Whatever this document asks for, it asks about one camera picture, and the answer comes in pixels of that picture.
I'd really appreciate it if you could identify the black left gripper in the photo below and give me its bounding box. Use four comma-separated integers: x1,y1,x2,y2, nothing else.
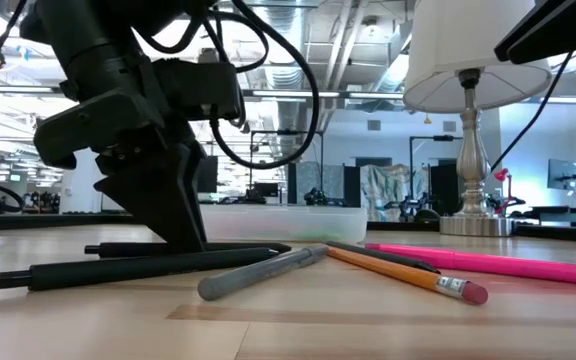
33,52,208,252

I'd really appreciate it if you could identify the black pen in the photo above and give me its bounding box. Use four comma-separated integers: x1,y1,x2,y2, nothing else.
0,246,280,293
83,241,293,260

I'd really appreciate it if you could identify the grey pen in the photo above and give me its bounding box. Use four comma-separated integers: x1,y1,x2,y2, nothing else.
196,243,330,302

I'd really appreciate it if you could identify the black pencil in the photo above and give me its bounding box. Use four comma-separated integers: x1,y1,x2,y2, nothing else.
324,240,442,275

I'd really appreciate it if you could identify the orange pencil with eraser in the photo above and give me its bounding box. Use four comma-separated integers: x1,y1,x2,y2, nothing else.
325,245,490,307

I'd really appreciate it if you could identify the pink highlighter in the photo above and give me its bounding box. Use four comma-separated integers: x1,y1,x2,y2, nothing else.
365,242,576,289

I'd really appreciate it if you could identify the monitor on arm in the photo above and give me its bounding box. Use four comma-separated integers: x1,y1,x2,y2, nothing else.
547,158,576,191

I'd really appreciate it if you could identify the clear plastic supply box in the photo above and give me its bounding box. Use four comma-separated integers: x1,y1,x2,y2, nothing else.
202,203,369,245

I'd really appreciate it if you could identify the black monitor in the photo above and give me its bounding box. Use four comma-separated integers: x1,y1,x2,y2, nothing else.
195,155,219,194

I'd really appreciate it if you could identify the grey partition panel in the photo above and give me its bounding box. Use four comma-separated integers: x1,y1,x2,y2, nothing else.
295,160,347,206

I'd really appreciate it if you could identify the ceiling light strip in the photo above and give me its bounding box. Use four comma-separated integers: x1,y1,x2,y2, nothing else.
251,89,342,99
347,91,405,100

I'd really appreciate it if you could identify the black panel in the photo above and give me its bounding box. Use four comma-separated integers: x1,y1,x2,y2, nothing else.
430,163,463,217
342,164,363,209

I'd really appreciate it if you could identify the patterned cloth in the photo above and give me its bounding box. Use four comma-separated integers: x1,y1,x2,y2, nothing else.
360,163,432,222

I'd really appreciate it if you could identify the red desk lamp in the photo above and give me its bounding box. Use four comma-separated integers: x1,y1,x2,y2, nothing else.
492,167,517,214

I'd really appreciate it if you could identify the white shade table lamp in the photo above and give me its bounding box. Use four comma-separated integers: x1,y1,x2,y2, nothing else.
401,0,554,237

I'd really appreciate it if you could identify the background desk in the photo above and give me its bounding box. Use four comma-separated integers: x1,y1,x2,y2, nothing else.
515,204,576,229

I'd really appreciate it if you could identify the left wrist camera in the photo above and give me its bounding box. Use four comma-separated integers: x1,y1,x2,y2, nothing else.
151,56,245,123

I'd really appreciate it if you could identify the black metal stand frame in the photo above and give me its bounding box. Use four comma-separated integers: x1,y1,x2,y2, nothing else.
248,128,325,204
408,133,464,201

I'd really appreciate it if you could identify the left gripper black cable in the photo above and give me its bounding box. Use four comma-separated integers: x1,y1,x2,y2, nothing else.
132,0,322,171

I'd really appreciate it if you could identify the black power cable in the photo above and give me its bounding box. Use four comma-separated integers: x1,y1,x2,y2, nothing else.
489,49,575,172

